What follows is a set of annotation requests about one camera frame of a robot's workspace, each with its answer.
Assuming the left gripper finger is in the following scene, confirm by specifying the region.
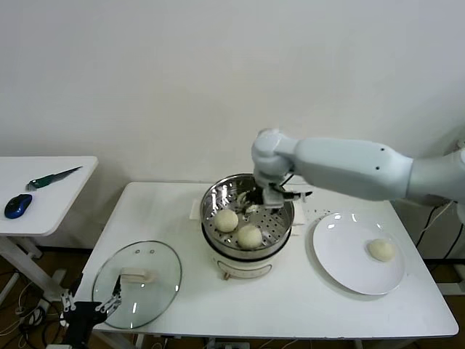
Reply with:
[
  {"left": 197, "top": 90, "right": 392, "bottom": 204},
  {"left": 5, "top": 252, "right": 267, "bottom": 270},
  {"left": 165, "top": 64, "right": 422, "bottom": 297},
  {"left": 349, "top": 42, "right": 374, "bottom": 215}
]
[
  {"left": 94, "top": 274, "right": 124, "bottom": 316},
  {"left": 60, "top": 276, "right": 84, "bottom": 314}
]

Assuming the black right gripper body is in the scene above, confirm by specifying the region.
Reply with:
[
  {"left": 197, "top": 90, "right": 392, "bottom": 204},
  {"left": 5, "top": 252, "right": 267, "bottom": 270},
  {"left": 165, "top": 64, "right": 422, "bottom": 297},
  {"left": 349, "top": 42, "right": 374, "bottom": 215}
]
[{"left": 243, "top": 187, "right": 269, "bottom": 209}]

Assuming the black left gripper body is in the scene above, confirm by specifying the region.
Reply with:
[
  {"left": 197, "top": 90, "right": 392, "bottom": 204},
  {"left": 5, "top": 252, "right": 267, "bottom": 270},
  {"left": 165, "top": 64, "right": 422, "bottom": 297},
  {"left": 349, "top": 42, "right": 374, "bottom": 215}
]
[{"left": 60, "top": 300, "right": 108, "bottom": 349}]

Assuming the white steamed baozi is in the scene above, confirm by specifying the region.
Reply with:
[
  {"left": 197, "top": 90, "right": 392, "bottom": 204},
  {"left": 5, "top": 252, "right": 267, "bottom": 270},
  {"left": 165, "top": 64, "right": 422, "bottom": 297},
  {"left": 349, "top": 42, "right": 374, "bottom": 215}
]
[
  {"left": 235, "top": 191, "right": 261, "bottom": 215},
  {"left": 236, "top": 224, "right": 263, "bottom": 250},
  {"left": 213, "top": 209, "right": 240, "bottom": 233},
  {"left": 365, "top": 238, "right": 396, "bottom": 262}
]

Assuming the glass lid with cream handle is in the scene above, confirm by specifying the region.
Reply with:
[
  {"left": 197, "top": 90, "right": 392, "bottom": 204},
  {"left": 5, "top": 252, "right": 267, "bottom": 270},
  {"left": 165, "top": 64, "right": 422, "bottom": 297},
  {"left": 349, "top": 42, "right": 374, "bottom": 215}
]
[{"left": 92, "top": 239, "right": 182, "bottom": 331}]

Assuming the stainless steel steamer basket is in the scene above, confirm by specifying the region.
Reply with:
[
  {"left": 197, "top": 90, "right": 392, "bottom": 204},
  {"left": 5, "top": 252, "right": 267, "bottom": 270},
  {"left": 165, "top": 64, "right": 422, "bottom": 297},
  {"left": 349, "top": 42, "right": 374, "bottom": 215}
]
[{"left": 188, "top": 173, "right": 305, "bottom": 255}]

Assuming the white power strip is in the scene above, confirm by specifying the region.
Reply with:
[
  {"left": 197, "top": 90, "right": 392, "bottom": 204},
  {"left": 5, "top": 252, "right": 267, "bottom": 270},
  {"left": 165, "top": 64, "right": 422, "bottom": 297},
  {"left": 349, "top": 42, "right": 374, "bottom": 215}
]
[
  {"left": 207, "top": 340, "right": 252, "bottom": 349},
  {"left": 16, "top": 300, "right": 50, "bottom": 326}
]

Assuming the white electric cooker base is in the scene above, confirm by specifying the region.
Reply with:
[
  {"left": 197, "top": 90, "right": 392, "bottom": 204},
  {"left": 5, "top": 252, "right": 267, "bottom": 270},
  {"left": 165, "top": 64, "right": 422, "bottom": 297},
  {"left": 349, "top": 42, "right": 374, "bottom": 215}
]
[{"left": 201, "top": 221, "right": 304, "bottom": 281}]

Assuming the white side table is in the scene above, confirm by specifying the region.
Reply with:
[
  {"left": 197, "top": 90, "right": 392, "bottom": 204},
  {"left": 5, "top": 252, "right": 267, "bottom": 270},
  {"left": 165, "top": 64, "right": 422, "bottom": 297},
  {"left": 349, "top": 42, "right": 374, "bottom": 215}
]
[{"left": 0, "top": 156, "right": 99, "bottom": 305}]

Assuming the white round plate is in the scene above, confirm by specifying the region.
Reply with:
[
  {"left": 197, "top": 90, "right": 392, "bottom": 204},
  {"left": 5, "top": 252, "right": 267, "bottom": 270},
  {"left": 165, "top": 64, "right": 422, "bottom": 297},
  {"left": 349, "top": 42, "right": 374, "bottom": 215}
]
[{"left": 311, "top": 212, "right": 406, "bottom": 296}]

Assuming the blue black computer mouse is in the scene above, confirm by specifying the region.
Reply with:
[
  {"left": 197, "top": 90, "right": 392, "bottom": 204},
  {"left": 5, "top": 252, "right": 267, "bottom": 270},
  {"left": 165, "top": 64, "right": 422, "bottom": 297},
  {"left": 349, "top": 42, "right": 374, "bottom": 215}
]
[{"left": 3, "top": 193, "right": 33, "bottom": 220}]

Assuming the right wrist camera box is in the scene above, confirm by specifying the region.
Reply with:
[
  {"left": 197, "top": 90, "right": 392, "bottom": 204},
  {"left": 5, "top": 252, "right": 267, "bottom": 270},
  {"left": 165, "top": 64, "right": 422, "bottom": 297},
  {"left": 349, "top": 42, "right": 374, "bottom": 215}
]
[{"left": 263, "top": 187, "right": 288, "bottom": 209}]

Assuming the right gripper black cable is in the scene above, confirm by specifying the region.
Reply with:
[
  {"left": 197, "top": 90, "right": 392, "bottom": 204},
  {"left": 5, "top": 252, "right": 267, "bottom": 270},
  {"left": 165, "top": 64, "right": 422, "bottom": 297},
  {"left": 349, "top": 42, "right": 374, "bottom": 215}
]
[{"left": 279, "top": 172, "right": 313, "bottom": 201}]

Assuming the green handled knife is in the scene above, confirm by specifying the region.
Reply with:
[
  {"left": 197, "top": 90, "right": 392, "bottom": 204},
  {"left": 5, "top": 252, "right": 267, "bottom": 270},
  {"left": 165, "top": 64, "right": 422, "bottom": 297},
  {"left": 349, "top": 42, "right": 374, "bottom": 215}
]
[{"left": 25, "top": 166, "right": 84, "bottom": 193}]

